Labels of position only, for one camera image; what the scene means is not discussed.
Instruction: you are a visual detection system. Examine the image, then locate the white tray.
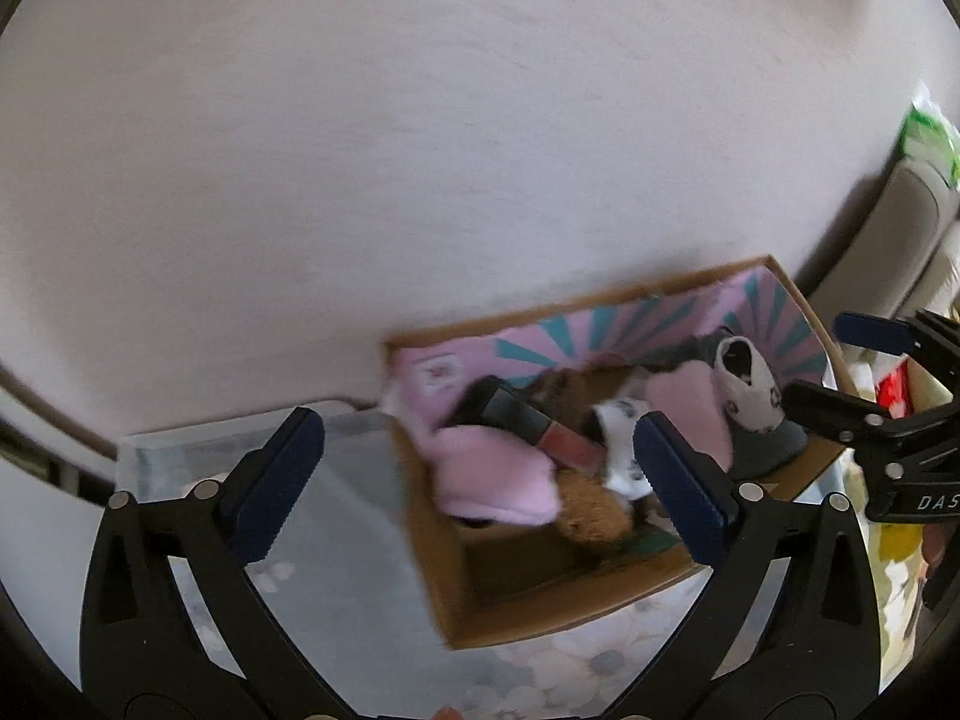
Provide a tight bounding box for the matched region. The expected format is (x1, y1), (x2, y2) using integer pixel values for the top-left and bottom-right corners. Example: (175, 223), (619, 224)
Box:
(116, 400), (387, 502)

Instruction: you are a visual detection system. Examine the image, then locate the blue floral cloth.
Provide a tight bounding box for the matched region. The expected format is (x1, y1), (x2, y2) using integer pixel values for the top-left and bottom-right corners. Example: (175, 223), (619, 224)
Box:
(247, 410), (709, 718)

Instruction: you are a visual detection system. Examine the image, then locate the pink patterned cardboard box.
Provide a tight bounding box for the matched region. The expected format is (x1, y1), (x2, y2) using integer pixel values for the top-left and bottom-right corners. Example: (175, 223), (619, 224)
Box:
(382, 257), (839, 650)

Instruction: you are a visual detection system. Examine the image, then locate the red package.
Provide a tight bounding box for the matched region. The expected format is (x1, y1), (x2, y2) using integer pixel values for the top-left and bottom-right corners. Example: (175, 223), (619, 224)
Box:
(875, 364), (913, 419)

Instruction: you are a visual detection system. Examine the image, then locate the beige sofa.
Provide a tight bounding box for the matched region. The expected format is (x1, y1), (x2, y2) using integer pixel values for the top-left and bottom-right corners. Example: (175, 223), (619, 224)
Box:
(809, 158), (958, 327)

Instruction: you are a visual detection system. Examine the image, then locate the green white package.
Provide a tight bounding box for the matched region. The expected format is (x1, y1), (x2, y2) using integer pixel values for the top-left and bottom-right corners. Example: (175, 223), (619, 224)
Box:
(898, 83), (960, 188)

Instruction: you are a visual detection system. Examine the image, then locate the grey fuzzy sock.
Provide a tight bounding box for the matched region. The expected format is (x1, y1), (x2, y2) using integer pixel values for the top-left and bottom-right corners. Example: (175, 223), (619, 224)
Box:
(662, 327), (807, 479)

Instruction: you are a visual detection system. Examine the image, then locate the left hand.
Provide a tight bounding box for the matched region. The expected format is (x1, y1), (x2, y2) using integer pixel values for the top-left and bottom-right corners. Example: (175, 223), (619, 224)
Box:
(431, 707), (464, 720)

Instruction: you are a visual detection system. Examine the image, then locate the white panda sock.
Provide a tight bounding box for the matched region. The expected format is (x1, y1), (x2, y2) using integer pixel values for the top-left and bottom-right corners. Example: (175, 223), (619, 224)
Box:
(594, 398), (652, 502)
(713, 335), (784, 434)

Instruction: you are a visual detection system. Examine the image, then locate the pink fuzzy sock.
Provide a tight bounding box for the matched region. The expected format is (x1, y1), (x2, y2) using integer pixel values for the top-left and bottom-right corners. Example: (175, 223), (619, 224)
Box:
(646, 359), (734, 472)
(423, 426), (560, 527)

